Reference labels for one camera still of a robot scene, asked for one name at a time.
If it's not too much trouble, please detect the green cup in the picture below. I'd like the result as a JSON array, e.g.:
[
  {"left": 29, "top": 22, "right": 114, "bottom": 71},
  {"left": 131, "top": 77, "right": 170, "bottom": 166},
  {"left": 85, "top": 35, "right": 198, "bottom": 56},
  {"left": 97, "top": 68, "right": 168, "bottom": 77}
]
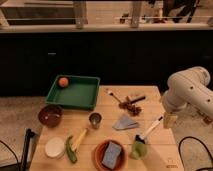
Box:
[{"left": 129, "top": 141, "right": 147, "bottom": 160}]

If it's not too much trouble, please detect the dark brown bowl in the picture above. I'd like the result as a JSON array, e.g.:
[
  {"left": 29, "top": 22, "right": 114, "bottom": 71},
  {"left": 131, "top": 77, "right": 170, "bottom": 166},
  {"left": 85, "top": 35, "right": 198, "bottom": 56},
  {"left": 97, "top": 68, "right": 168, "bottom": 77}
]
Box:
[{"left": 38, "top": 105, "right": 62, "bottom": 128}]

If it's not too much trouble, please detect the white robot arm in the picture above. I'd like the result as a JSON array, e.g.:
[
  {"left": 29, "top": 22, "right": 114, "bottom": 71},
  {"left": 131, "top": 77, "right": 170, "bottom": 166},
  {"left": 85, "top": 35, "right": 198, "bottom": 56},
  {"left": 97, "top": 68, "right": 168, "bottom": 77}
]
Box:
[{"left": 161, "top": 66, "right": 213, "bottom": 129}]

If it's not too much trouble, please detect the white handled black brush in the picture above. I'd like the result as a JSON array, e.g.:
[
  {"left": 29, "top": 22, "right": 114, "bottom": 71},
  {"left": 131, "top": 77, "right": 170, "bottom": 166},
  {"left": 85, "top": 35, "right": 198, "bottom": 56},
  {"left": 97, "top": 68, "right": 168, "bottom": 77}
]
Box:
[{"left": 135, "top": 116, "right": 163, "bottom": 144}]

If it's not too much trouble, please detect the grey blue towel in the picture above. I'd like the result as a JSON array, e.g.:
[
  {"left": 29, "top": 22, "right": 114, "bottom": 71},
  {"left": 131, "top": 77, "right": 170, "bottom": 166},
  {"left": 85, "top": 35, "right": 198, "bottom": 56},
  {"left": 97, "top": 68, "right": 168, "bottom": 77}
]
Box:
[{"left": 113, "top": 114, "right": 139, "bottom": 130}]

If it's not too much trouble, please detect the black cable right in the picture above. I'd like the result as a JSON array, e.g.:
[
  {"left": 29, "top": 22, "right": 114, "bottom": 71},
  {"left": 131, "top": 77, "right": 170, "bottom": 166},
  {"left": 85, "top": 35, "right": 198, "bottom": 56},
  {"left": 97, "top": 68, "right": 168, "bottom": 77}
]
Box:
[{"left": 177, "top": 135, "right": 213, "bottom": 171}]

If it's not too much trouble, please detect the white round lid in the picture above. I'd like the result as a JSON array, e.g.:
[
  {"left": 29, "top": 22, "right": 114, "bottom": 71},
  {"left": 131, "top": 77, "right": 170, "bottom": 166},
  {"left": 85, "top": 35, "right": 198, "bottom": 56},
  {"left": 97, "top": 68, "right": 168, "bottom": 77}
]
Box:
[{"left": 44, "top": 137, "right": 65, "bottom": 159}]

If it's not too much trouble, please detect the blue grey sponge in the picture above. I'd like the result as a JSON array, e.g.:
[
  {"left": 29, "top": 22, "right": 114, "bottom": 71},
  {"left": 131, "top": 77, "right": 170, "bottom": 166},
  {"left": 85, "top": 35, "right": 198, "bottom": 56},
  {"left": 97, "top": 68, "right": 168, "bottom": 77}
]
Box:
[{"left": 102, "top": 141, "right": 121, "bottom": 169}]

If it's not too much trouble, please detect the green plastic tray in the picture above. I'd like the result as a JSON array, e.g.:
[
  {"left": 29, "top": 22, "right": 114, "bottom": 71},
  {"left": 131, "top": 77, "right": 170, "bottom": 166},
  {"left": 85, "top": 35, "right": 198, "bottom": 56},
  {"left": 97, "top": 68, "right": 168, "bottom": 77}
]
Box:
[{"left": 46, "top": 75, "right": 100, "bottom": 110}]

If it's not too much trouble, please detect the black stand left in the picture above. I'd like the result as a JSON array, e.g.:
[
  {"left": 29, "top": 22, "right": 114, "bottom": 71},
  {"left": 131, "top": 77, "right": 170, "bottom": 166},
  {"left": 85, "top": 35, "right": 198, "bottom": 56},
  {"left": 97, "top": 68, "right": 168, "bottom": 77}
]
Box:
[{"left": 0, "top": 129, "right": 36, "bottom": 171}]

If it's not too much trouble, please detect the orange ball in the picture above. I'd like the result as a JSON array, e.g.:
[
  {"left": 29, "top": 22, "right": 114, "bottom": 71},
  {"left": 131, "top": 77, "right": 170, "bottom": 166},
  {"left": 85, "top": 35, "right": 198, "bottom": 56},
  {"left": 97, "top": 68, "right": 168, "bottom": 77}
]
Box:
[{"left": 58, "top": 77, "right": 69, "bottom": 88}]

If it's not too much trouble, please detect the small metal cup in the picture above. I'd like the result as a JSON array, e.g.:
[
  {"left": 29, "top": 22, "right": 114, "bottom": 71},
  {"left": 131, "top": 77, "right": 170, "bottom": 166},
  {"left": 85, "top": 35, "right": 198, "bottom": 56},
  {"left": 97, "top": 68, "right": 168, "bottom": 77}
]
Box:
[{"left": 89, "top": 113, "right": 102, "bottom": 129}]

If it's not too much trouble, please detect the brown wooden spoon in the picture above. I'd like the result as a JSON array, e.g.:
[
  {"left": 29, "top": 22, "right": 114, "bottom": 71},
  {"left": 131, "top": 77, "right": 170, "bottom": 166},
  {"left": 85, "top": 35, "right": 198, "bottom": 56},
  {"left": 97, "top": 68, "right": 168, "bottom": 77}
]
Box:
[{"left": 106, "top": 89, "right": 122, "bottom": 104}]

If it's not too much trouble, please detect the orange bowl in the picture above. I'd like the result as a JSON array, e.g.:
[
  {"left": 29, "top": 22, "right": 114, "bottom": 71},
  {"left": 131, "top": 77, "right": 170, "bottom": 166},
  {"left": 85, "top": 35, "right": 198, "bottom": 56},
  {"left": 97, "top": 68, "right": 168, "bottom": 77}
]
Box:
[{"left": 92, "top": 139, "right": 127, "bottom": 171}]

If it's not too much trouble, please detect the yellow corn cob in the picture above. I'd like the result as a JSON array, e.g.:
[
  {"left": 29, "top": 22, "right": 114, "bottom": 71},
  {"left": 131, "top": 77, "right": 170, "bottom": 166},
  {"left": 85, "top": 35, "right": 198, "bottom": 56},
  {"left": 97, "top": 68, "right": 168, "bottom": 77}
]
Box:
[{"left": 72, "top": 128, "right": 89, "bottom": 153}]

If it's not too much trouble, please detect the green pepper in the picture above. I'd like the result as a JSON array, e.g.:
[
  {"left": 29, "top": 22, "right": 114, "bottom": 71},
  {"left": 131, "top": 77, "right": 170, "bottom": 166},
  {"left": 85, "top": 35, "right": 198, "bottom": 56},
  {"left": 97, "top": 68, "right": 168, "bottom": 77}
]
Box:
[{"left": 65, "top": 136, "right": 78, "bottom": 163}]

